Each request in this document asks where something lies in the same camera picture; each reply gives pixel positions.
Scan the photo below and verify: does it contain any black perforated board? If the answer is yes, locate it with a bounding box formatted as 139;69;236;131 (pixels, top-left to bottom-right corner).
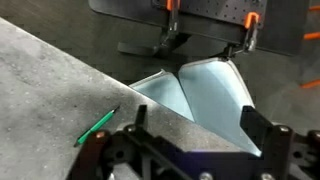
87;0;312;57

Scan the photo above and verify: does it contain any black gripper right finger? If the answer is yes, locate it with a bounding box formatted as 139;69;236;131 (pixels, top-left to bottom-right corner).
240;105;320;180

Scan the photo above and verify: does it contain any light blue panel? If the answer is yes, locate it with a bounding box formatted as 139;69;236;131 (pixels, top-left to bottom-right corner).
129;69;196;123
177;57;264;158

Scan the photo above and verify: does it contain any orange black clamp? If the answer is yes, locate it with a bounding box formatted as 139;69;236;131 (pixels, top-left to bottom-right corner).
211;11;261;62
116;0;183;57

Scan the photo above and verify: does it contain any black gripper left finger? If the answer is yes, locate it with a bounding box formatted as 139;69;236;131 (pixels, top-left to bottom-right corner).
65;104;198;180

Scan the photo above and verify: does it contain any green pen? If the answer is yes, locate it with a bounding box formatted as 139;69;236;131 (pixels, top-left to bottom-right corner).
73;105;121;148

